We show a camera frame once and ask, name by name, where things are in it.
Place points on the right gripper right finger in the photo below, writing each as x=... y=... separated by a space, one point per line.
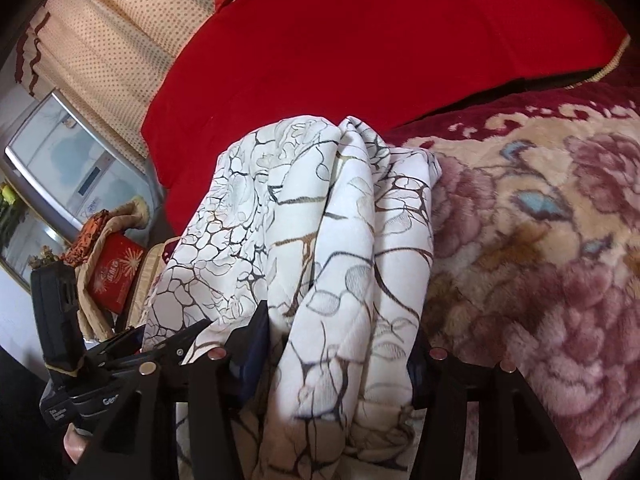
x=516 y=437

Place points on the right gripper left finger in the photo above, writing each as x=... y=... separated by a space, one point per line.
x=136 y=438

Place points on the white black patterned coat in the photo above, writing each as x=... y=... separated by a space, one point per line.
x=331 y=229

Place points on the person's left hand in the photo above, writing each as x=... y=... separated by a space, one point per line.
x=75 y=442

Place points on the red gift box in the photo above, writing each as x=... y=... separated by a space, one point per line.
x=115 y=272

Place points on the orange black folded garment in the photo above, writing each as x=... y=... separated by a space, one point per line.
x=81 y=248

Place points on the wooden display shelf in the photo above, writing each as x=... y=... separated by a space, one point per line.
x=24 y=236

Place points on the beige coat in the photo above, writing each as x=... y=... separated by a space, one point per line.
x=96 y=323

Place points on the floral plush seat blanket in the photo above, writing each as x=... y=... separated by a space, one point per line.
x=536 y=256

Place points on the beige dotted curtain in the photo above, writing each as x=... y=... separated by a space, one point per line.
x=107 y=58

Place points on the red sofa back cover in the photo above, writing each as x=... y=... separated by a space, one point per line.
x=387 y=62

